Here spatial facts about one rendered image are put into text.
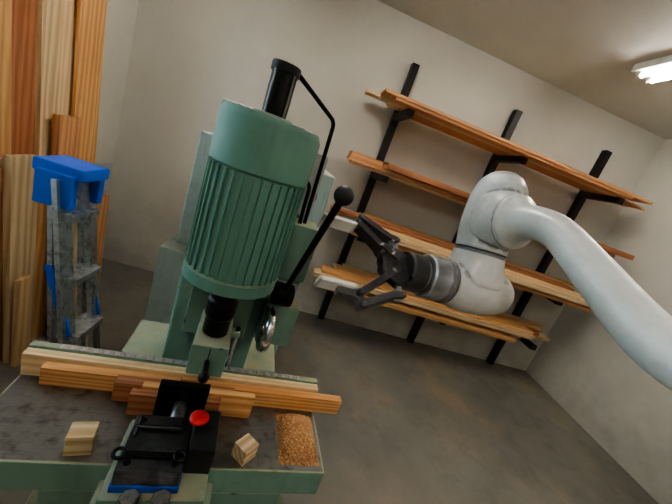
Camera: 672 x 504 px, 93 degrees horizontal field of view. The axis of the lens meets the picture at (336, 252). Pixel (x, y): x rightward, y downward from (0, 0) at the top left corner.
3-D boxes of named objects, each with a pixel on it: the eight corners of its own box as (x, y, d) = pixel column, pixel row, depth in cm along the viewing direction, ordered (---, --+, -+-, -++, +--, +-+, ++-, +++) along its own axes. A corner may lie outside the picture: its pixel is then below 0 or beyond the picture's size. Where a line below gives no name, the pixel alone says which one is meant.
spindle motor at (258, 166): (170, 289, 52) (214, 93, 44) (191, 252, 69) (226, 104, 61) (274, 310, 58) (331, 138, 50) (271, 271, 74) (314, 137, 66)
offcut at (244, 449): (244, 444, 64) (248, 432, 63) (255, 456, 63) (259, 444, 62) (230, 454, 61) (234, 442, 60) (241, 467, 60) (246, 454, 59)
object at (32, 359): (19, 374, 62) (21, 353, 60) (26, 367, 63) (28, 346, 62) (312, 405, 80) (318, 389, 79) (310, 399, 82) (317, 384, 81)
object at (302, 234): (274, 276, 83) (291, 223, 79) (272, 263, 92) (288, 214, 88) (304, 283, 86) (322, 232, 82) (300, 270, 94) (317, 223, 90)
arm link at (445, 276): (427, 272, 71) (404, 266, 69) (455, 251, 64) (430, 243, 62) (433, 310, 66) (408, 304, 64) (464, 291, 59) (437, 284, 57)
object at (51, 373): (38, 384, 61) (40, 367, 60) (44, 377, 63) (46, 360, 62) (336, 414, 80) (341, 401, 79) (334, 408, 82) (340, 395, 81)
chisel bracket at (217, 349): (182, 380, 63) (192, 344, 61) (195, 338, 76) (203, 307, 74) (221, 384, 65) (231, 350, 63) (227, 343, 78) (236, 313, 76)
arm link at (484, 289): (422, 298, 70) (440, 240, 69) (477, 311, 75) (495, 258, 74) (453, 314, 60) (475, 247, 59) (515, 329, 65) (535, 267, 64)
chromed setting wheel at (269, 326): (253, 362, 79) (267, 319, 76) (254, 333, 90) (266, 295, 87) (265, 364, 80) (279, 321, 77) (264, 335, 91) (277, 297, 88)
